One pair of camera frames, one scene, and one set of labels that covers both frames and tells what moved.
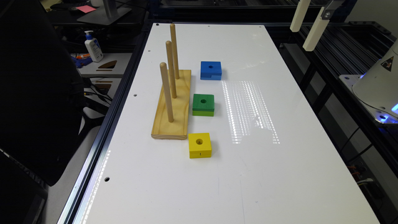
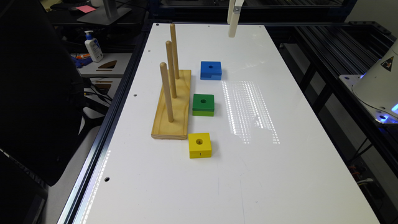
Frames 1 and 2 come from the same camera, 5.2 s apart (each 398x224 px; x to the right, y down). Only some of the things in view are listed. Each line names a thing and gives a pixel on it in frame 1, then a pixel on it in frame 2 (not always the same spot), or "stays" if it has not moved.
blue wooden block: [211, 70] stays
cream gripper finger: [300, 15] → [232, 4]
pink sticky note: [86, 9] stays
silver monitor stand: [109, 14] stays
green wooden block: [203, 105] stays
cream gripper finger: [316, 33] → [234, 22]
